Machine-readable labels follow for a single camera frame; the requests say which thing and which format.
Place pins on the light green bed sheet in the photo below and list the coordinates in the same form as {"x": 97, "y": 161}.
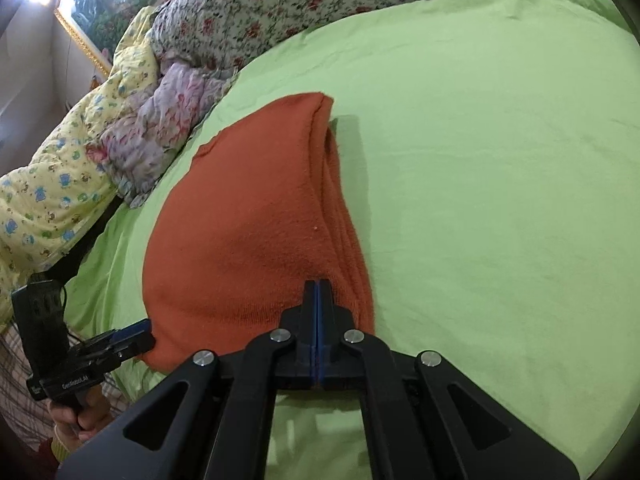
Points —
{"x": 475, "y": 160}

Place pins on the yellow cartoon print quilt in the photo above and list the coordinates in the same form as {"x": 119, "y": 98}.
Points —
{"x": 60, "y": 200}

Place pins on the red floral quilt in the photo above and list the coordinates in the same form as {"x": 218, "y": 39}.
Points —
{"x": 300, "y": 0}

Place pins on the gold framed landscape painting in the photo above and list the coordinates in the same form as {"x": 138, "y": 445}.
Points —
{"x": 100, "y": 5}

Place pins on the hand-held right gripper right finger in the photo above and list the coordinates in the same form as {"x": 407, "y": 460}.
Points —
{"x": 324, "y": 330}

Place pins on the orange patterned knit sweater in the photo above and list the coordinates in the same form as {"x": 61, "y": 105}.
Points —
{"x": 240, "y": 235}

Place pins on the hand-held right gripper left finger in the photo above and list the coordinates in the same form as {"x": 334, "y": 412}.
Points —
{"x": 309, "y": 330}

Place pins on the pink floral crumpled cloth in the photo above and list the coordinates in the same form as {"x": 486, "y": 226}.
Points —
{"x": 160, "y": 125}

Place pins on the plaid cloth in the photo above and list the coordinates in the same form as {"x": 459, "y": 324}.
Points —
{"x": 20, "y": 410}

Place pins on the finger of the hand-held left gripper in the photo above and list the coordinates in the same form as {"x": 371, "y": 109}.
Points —
{"x": 131, "y": 328}
{"x": 135, "y": 345}

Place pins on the person's left hand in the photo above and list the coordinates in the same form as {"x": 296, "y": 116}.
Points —
{"x": 95, "y": 410}

